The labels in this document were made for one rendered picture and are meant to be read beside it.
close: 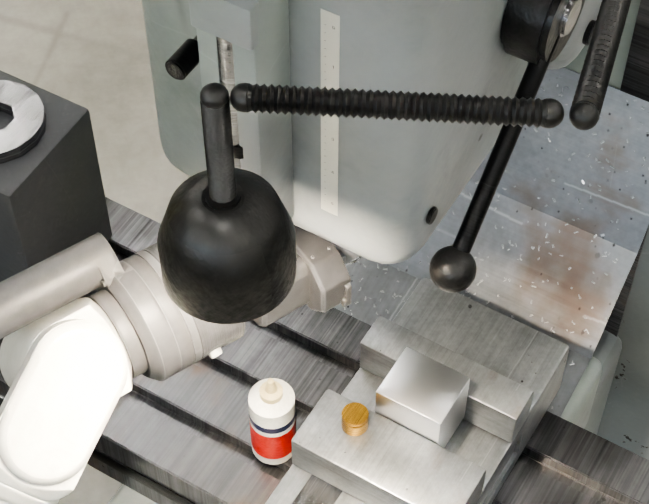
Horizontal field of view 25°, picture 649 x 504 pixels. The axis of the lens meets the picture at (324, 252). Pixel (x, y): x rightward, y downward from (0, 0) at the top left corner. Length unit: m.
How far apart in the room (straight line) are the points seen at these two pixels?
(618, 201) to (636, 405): 0.40
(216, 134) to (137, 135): 2.12
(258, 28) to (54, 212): 0.60
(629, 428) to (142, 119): 1.36
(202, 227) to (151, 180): 2.01
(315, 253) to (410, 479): 0.24
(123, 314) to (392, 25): 0.32
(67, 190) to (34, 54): 1.65
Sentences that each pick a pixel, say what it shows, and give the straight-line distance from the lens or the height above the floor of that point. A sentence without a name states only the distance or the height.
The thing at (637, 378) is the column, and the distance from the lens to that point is 1.71.
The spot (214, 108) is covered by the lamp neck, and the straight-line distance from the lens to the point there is 0.67.
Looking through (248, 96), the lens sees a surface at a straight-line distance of 0.67.
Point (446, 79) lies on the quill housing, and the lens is 0.83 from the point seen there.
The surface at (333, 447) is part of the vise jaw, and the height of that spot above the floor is 1.04.
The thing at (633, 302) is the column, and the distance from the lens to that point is 1.61.
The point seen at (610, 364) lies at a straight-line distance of 1.65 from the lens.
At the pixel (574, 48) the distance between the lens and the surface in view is 1.02.
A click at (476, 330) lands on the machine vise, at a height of 0.99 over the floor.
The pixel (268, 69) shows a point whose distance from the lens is 0.81.
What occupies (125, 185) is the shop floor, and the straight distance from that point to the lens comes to 2.73.
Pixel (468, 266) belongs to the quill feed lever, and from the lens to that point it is 0.91.
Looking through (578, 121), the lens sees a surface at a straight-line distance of 0.67.
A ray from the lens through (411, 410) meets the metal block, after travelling 1.18.
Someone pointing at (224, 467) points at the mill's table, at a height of 0.93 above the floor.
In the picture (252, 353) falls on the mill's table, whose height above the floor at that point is 0.92.
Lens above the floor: 2.07
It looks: 53 degrees down
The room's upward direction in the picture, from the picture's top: straight up
